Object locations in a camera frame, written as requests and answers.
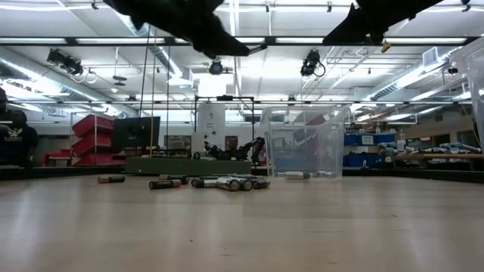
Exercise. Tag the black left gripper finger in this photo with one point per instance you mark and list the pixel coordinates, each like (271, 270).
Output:
(217, 43)

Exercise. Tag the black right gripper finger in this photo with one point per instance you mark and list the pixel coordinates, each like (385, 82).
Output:
(351, 30)

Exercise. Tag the small black robot arm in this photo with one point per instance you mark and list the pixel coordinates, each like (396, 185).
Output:
(213, 149)
(253, 145)

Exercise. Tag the round black ceiling fixture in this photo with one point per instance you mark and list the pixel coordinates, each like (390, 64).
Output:
(216, 67)

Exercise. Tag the yellow hanging tag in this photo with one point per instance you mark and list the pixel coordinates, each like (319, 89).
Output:
(386, 47)

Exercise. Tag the white ceiling vent box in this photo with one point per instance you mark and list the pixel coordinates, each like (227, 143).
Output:
(430, 56)

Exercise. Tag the white cabinet panel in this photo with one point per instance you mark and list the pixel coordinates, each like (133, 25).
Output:
(211, 117)

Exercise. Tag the person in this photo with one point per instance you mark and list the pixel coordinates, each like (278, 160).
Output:
(231, 143)
(19, 140)

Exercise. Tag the labelled blue bin row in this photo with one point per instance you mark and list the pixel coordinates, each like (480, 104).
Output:
(355, 140)

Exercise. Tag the black ceiling track light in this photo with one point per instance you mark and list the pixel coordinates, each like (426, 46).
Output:
(66, 62)

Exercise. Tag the large clear plastic bin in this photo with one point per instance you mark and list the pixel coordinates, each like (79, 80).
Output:
(476, 94)

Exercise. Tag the black monitor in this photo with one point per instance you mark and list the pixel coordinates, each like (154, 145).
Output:
(136, 132)

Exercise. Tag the plain blue bin row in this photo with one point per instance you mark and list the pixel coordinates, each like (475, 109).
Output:
(359, 160)

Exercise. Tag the red storage bin rack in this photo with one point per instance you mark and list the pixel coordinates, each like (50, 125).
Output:
(92, 126)

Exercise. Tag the small clear plastic bin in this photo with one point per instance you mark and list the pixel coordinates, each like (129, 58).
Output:
(306, 166)

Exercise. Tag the wooden workbench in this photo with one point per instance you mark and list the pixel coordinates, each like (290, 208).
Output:
(446, 155)

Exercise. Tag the black overhead camera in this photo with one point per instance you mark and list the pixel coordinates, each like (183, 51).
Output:
(311, 62)

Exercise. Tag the black rig frame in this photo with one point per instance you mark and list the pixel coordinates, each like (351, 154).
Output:
(227, 97)

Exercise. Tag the black overhead frame bar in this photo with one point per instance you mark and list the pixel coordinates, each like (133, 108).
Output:
(113, 40)

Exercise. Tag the spiral ceiling duct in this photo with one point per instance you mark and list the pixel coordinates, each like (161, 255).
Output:
(385, 91)

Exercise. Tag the silver ventilation duct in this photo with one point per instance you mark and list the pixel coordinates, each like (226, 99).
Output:
(45, 75)

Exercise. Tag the black table frame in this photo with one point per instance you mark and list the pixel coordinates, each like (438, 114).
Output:
(416, 174)

